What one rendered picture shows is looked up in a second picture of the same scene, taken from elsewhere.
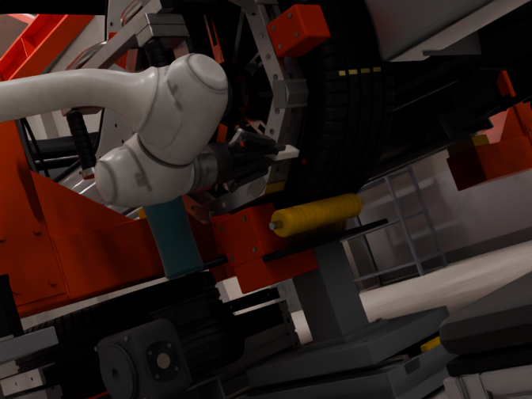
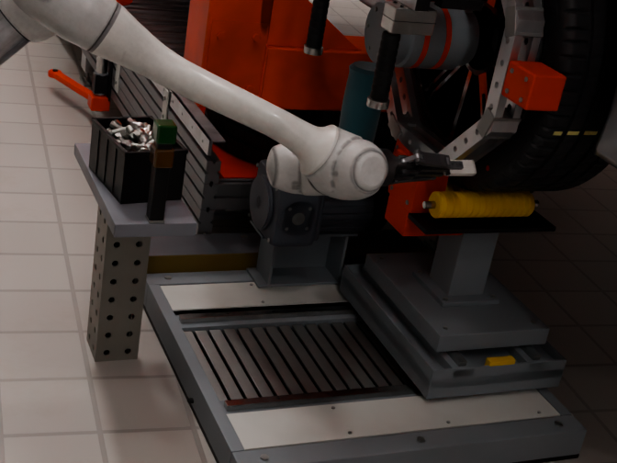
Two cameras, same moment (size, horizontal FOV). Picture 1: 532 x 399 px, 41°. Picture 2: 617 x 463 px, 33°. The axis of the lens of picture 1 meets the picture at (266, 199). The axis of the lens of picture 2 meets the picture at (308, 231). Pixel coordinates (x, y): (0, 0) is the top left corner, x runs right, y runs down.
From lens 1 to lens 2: 121 cm
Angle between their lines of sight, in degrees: 36
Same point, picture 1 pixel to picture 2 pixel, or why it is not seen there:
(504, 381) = not seen: outside the picture
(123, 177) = (282, 179)
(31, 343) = (174, 230)
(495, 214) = not seen: outside the picture
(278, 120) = (474, 139)
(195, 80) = (352, 180)
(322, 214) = (480, 212)
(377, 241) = not seen: outside the picture
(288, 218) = (441, 208)
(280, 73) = (495, 109)
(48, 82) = (250, 113)
